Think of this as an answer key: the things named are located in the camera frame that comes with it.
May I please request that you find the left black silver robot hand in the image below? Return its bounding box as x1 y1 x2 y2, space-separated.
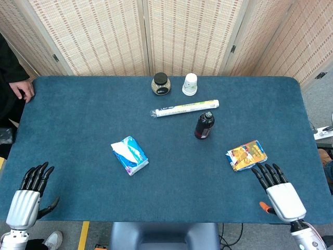
6 161 60 230

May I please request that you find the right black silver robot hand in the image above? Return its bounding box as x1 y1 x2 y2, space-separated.
251 163 307 223

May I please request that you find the white tissue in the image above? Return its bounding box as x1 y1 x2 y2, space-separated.
110 141 140 164

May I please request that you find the blue tissue pack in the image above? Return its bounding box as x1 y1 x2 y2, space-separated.
110 135 150 177

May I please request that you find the white shoe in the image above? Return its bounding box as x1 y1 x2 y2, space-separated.
42 230 64 250

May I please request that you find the yellow blue snack pack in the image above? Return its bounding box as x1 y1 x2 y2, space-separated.
225 140 268 172

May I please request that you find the white power strip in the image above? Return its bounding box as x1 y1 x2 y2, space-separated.
313 125 333 141

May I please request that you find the red drink bottle black cap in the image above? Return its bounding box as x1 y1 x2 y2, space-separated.
194 111 215 140

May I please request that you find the blue felt table cover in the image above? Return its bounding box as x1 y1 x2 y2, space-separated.
0 75 333 225

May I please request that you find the grey blue robot torso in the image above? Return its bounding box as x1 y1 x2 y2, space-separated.
109 221 221 250

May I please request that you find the person in black clothing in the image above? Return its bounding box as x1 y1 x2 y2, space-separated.
0 33 35 159

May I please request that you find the white roll in clear sleeve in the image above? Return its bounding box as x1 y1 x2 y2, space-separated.
150 99 220 119

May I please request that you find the white paper cup stack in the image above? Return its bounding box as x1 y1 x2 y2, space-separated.
182 73 199 97

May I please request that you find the woven folding screen panel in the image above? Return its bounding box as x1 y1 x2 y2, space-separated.
19 0 151 77
0 0 67 79
251 0 333 86
142 0 252 77
220 0 314 77

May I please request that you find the glass jar black lid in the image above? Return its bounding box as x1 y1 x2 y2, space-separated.
151 72 172 96

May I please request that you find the black cable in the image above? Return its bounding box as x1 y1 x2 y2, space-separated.
217 223 244 250

